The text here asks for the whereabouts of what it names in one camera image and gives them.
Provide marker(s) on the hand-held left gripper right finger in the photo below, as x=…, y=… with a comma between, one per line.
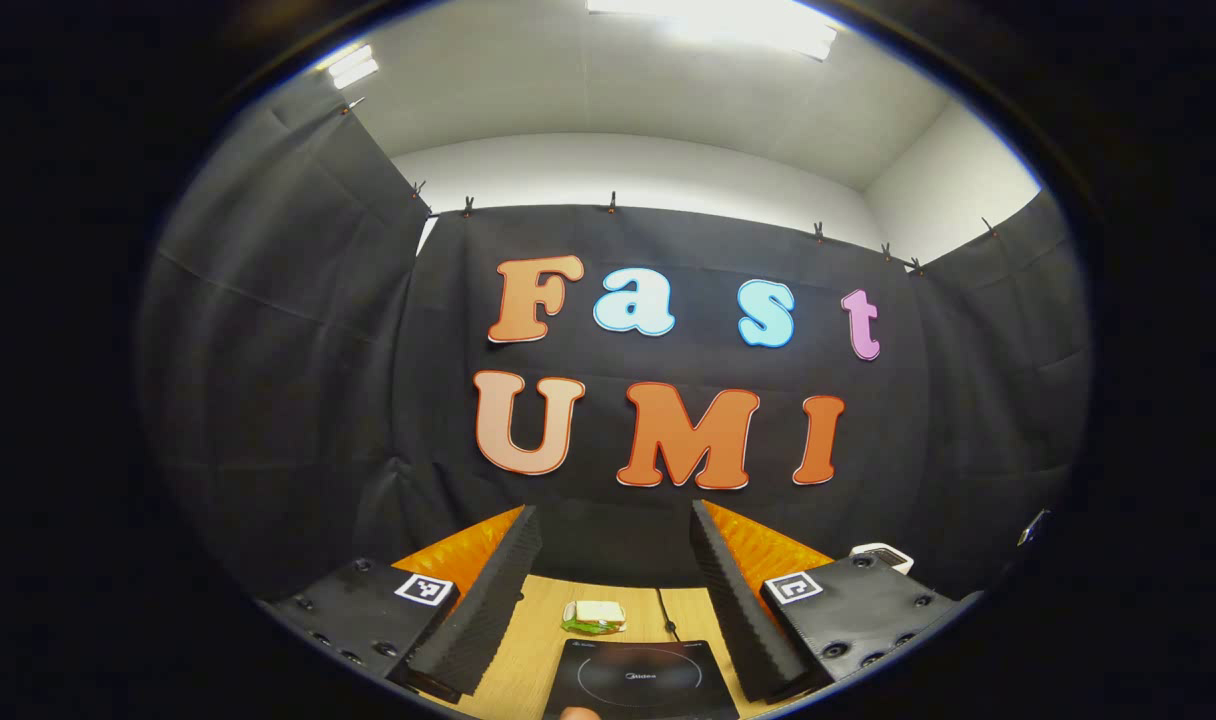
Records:
x=738, y=610

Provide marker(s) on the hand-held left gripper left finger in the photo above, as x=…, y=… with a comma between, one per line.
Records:
x=488, y=610

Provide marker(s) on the black induction cooktop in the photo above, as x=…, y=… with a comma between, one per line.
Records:
x=608, y=695

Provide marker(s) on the sandwich with lettuce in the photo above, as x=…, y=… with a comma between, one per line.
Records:
x=596, y=615

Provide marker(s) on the white toaster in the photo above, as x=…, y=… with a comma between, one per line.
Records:
x=893, y=555

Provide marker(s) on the narrow ceiling light panel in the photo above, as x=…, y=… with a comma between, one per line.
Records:
x=353, y=67

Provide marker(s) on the wide ceiling light panel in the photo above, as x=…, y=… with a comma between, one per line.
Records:
x=728, y=20

